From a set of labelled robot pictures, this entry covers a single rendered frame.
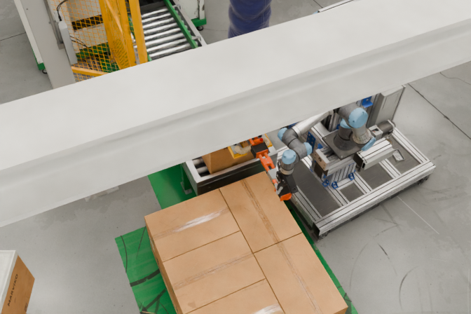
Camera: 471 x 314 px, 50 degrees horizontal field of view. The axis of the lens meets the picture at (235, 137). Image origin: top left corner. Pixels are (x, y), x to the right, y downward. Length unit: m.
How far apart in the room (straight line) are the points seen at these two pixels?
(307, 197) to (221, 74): 3.66
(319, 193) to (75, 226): 2.07
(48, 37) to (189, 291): 1.88
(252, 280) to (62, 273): 1.59
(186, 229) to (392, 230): 1.81
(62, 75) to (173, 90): 3.04
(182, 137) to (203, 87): 0.10
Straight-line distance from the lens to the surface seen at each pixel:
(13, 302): 3.38
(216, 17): 6.23
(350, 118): 2.99
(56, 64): 3.59
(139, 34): 3.67
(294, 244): 3.66
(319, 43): 0.71
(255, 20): 2.69
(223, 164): 3.89
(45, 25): 3.40
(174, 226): 3.72
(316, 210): 4.20
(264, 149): 3.25
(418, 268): 4.42
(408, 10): 0.80
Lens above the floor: 3.77
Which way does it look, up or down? 51 degrees down
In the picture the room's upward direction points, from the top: 1 degrees clockwise
